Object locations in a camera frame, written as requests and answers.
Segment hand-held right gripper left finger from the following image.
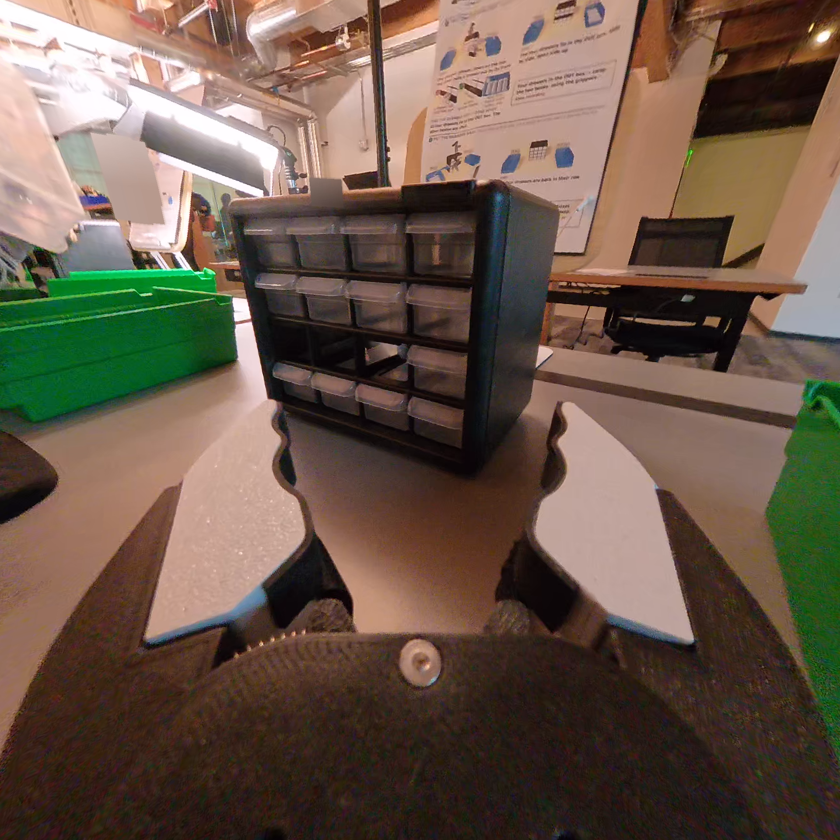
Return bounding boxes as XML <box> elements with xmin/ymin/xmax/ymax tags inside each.
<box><xmin>143</xmin><ymin>400</ymin><xmax>316</xmax><ymax>651</ymax></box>

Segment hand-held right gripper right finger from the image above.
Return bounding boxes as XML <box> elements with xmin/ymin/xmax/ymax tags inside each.
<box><xmin>524</xmin><ymin>400</ymin><xmax>697</xmax><ymax>647</ymax></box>

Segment green plastic bin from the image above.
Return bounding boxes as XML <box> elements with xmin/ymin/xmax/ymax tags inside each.
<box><xmin>47</xmin><ymin>268</ymin><xmax>217</xmax><ymax>299</ymax></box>
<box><xmin>766</xmin><ymin>379</ymin><xmax>840</xmax><ymax>723</ymax></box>
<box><xmin>0</xmin><ymin>287</ymin><xmax>238</xmax><ymax>422</ymax></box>

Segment black drawer cabinet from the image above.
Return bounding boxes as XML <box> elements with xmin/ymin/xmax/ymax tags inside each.
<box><xmin>228</xmin><ymin>178</ymin><xmax>560</xmax><ymax>476</ymax></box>

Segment rows of clear cabinet drawers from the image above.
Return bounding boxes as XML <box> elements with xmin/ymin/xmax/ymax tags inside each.
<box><xmin>244</xmin><ymin>213</ymin><xmax>476</xmax><ymax>450</ymax></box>

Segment wooden office desk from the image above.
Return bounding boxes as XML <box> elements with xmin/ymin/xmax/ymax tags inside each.
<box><xmin>545</xmin><ymin>266</ymin><xmax>809</xmax><ymax>374</ymax></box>

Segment black office chair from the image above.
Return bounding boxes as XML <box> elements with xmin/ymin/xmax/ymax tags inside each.
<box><xmin>604</xmin><ymin>215</ymin><xmax>746</xmax><ymax>362</ymax></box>

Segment long studio light panel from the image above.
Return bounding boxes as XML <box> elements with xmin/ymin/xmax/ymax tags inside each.
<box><xmin>128</xmin><ymin>79</ymin><xmax>282</xmax><ymax>196</ymax></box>

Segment instruction poster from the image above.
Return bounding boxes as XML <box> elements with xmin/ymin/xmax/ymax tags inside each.
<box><xmin>420</xmin><ymin>0</ymin><xmax>641</xmax><ymax>256</ymax></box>

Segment black stand pole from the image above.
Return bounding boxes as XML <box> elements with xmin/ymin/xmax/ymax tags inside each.
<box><xmin>366</xmin><ymin>0</ymin><xmax>396</xmax><ymax>191</ymax></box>

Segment silver ventilation duct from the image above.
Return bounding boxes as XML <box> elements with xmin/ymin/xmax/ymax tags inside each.
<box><xmin>246</xmin><ymin>0</ymin><xmax>342</xmax><ymax>63</ymax></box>

